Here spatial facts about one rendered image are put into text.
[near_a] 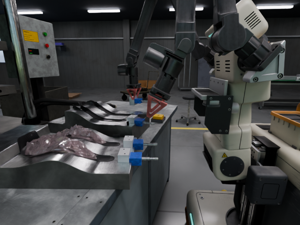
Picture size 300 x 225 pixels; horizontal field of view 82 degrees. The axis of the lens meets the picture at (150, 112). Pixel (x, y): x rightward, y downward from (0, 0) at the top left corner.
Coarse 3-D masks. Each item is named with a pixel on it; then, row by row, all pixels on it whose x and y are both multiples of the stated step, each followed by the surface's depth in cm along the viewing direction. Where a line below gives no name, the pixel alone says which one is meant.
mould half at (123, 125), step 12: (72, 108) 92; (96, 108) 98; (108, 108) 105; (60, 120) 96; (72, 120) 87; (84, 120) 85; (96, 120) 88; (108, 132) 82; (120, 132) 80; (132, 132) 79
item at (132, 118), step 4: (132, 116) 84; (136, 116) 84; (128, 120) 82; (132, 120) 82; (136, 120) 82; (140, 120) 82; (144, 120) 84; (136, 124) 82; (140, 124) 81; (144, 124) 84; (148, 124) 82; (152, 124) 81
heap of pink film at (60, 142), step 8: (72, 128) 66; (80, 128) 67; (48, 136) 65; (56, 136) 66; (64, 136) 64; (72, 136) 64; (80, 136) 65; (88, 136) 65; (96, 136) 66; (32, 144) 59; (40, 144) 58; (48, 144) 58; (56, 144) 55; (64, 144) 55; (72, 144) 56; (80, 144) 58; (32, 152) 55; (40, 152) 55; (48, 152) 54; (72, 152) 54; (80, 152) 56; (88, 152) 56
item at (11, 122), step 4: (0, 116) 130; (4, 116) 130; (0, 120) 120; (4, 120) 120; (8, 120) 120; (12, 120) 120; (16, 120) 120; (20, 120) 120; (0, 124) 112; (4, 124) 112; (8, 124) 112; (12, 124) 112; (16, 124) 112; (20, 124) 112; (24, 124) 112; (40, 124) 113; (44, 124) 116; (0, 128) 105; (4, 128) 105; (8, 128) 105; (12, 128) 105; (0, 132) 99
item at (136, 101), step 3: (132, 96) 113; (135, 96) 113; (129, 99) 112; (135, 99) 111; (138, 99) 110; (141, 99) 112; (129, 102) 112; (132, 102) 112; (135, 102) 111; (138, 102) 111; (141, 102) 112
